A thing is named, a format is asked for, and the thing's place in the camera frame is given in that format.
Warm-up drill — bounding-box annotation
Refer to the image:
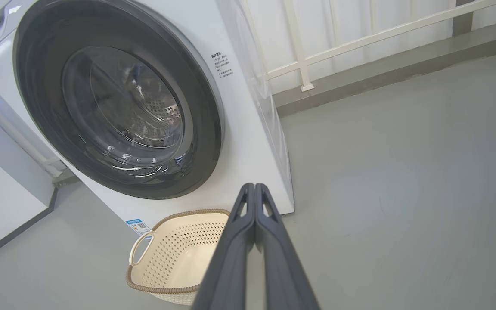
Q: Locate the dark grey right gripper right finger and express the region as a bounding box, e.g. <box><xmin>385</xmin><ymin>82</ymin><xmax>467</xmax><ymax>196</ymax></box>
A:
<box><xmin>254</xmin><ymin>183</ymin><xmax>321</xmax><ymax>310</ymax></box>

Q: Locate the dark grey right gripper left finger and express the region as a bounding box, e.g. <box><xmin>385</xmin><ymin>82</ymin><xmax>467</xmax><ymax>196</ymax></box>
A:
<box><xmin>192</xmin><ymin>183</ymin><xmax>256</xmax><ymax>310</ymax></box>

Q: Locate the white front-load washing machine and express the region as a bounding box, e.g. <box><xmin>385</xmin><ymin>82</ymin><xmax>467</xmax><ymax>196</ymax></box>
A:
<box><xmin>0</xmin><ymin>0</ymin><xmax>295</xmax><ymax>236</ymax></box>

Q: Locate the white metal railing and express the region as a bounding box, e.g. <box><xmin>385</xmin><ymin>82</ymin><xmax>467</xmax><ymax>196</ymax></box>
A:
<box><xmin>239</xmin><ymin>0</ymin><xmax>496</xmax><ymax>92</ymax></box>

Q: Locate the black-rimmed glass washer door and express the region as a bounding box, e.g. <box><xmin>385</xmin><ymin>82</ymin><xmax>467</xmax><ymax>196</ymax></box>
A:
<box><xmin>13</xmin><ymin>0</ymin><xmax>224</xmax><ymax>200</ymax></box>

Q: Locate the cream perforated laundry basket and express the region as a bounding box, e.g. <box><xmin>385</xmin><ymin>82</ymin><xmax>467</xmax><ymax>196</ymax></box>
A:
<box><xmin>125</xmin><ymin>209</ymin><xmax>231</xmax><ymax>306</ymax></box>

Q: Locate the blue energy label sticker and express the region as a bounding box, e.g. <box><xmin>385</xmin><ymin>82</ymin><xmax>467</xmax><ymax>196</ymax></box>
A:
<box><xmin>125</xmin><ymin>218</ymin><xmax>153</xmax><ymax>236</ymax></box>

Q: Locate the printed instruction label sticker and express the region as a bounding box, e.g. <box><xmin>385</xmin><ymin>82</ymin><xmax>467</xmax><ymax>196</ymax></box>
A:
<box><xmin>211</xmin><ymin>53</ymin><xmax>233</xmax><ymax>78</ymax></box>

